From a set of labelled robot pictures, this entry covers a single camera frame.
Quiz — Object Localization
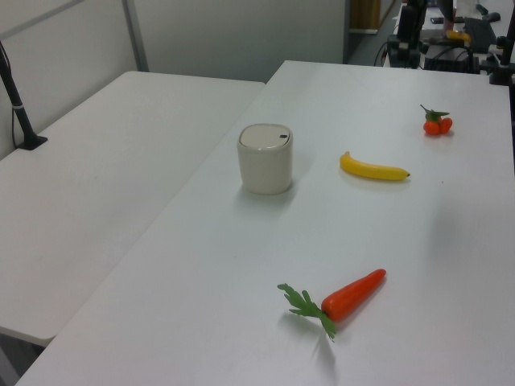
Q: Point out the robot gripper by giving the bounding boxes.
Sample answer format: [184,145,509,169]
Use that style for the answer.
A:
[397,4,416,55]

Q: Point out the beige garbage bin with lid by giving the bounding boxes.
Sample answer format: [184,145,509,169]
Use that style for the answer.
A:
[235,122,295,196]

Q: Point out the dark equipment block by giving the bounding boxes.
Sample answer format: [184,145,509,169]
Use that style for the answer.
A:
[386,34,422,69]

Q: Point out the black vertical pole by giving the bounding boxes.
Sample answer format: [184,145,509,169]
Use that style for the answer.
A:
[411,0,425,39]

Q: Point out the black equipment box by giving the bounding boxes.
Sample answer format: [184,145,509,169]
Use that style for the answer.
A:
[422,42,482,74]

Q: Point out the light wooden cabinet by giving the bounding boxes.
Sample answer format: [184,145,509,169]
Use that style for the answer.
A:
[348,0,382,34]

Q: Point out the orange toy tomato cluster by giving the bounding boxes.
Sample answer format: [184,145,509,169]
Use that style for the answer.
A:
[419,104,455,138]

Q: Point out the black handheld device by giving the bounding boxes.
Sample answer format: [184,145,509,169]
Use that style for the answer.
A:
[476,2,502,22]

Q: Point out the black clamp stand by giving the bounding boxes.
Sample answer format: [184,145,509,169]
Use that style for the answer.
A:
[488,0,515,86]

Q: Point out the yellow plastic banana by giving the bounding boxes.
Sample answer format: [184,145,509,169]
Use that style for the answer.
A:
[339,150,412,183]

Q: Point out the orange plastic carrot green leaves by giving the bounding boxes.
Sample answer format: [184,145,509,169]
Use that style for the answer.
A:
[276,268,388,343]

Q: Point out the grey metal partition post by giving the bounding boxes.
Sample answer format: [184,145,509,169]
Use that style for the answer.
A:
[342,0,352,65]

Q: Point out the black camera pole with base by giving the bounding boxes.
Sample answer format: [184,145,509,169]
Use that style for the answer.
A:
[0,39,48,151]

